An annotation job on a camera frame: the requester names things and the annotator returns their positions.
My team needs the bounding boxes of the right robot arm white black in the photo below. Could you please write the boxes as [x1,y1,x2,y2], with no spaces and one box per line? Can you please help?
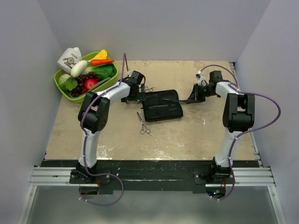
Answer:
[186,70,255,183]

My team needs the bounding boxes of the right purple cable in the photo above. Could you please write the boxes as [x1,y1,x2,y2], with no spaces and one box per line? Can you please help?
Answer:
[197,65,282,201]

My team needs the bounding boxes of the green toy leafy vegetable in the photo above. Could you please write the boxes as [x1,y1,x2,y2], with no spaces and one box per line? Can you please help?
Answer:
[58,74,78,91]

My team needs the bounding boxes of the white toy radish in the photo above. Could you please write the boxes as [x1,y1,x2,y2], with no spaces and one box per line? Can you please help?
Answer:
[70,60,88,78]

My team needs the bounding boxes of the aluminium frame rail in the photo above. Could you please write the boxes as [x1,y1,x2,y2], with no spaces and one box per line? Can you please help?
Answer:
[17,167,73,224]

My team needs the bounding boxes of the purple toy grapes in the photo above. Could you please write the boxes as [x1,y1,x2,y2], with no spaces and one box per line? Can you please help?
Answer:
[71,72,97,98]

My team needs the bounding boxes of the orange toy carrot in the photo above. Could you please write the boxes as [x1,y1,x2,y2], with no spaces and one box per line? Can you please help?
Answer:
[90,59,114,66]

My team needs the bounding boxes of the red toy fruit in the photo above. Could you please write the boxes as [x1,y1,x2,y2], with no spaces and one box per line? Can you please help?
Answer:
[84,79,98,91]

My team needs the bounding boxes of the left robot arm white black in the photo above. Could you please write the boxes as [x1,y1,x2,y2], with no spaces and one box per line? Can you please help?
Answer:
[72,71,145,183]

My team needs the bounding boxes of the black comb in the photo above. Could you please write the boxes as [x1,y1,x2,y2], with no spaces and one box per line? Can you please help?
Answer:
[162,98,187,103]

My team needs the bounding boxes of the white paper bag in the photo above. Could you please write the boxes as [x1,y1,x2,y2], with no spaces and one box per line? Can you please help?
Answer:
[57,47,82,74]

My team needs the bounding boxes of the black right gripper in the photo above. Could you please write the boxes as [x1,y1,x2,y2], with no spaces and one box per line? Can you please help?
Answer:
[186,84,215,104]

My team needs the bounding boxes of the silver straight hair scissors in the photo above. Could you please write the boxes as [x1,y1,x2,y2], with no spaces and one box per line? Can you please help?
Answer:
[139,86,154,105]

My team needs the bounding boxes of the yellow toy pepper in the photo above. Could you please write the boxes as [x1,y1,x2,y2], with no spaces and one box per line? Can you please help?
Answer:
[93,49,108,60]

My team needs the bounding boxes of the silver thinning scissors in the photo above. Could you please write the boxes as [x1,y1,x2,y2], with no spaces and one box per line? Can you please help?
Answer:
[137,112,151,136]

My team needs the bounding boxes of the black zip tool case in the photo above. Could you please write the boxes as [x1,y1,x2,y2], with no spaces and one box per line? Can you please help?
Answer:
[142,90,183,122]

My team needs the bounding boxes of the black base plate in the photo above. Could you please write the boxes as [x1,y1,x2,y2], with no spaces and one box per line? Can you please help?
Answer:
[41,160,260,195]

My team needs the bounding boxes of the green plastic tray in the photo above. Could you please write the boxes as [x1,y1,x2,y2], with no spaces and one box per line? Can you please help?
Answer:
[54,47,118,103]

